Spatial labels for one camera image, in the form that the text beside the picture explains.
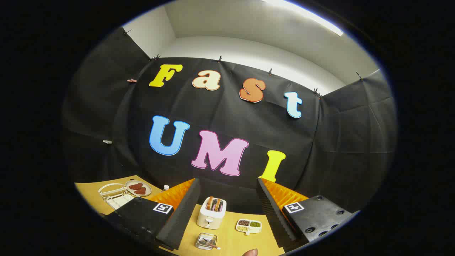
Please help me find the white divided dish with beans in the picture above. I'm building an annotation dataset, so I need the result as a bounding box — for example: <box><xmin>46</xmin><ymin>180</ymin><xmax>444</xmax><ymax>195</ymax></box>
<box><xmin>236</xmin><ymin>219</ymin><xmax>262</xmax><ymax>235</ymax></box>

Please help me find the small round beige saucer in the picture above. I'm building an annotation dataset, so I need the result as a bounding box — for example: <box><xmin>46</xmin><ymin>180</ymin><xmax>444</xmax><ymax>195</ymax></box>
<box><xmin>125</xmin><ymin>180</ymin><xmax>152</xmax><ymax>197</ymax></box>

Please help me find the metal spoon with pink handle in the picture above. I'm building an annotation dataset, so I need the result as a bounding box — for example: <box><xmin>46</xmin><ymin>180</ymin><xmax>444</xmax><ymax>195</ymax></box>
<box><xmin>198</xmin><ymin>238</ymin><xmax>221</xmax><ymax>250</ymax></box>

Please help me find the metal wire basket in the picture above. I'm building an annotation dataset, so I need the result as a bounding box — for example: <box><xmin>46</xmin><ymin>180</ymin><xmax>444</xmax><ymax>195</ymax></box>
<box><xmin>195</xmin><ymin>233</ymin><xmax>218</xmax><ymax>251</ymax></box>

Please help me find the white wire dish rack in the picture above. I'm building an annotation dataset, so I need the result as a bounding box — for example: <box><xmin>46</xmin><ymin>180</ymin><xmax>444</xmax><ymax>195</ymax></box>
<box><xmin>98</xmin><ymin>183</ymin><xmax>137</xmax><ymax>210</ymax></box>

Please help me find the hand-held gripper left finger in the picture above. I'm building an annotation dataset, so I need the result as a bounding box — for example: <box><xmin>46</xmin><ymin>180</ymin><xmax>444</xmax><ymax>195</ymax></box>
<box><xmin>103</xmin><ymin>178</ymin><xmax>202</xmax><ymax>251</ymax></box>

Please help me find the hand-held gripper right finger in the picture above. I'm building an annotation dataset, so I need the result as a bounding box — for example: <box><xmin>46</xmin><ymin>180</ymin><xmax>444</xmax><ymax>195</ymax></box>
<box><xmin>256</xmin><ymin>177</ymin><xmax>360</xmax><ymax>249</ymax></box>

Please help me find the white toaster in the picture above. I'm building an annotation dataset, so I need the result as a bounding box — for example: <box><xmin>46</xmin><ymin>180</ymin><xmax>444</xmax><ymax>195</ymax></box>
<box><xmin>197</xmin><ymin>197</ymin><xmax>227</xmax><ymax>230</ymax></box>

